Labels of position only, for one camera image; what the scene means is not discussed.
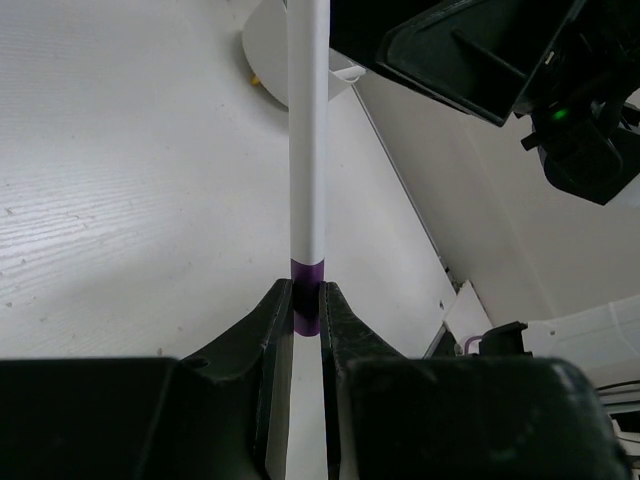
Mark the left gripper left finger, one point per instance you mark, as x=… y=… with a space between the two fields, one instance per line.
x=220 y=413

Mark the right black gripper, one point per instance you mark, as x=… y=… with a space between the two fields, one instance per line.
x=584 y=128

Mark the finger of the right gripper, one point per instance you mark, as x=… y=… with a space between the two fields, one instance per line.
x=410 y=43

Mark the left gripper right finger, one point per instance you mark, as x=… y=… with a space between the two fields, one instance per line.
x=388 y=416

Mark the purple capped white marker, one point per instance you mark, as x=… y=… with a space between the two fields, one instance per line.
x=308 y=28

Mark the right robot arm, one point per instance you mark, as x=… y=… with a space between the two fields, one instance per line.
x=514 y=129

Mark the white round divided container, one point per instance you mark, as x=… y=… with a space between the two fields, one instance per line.
x=264 y=41

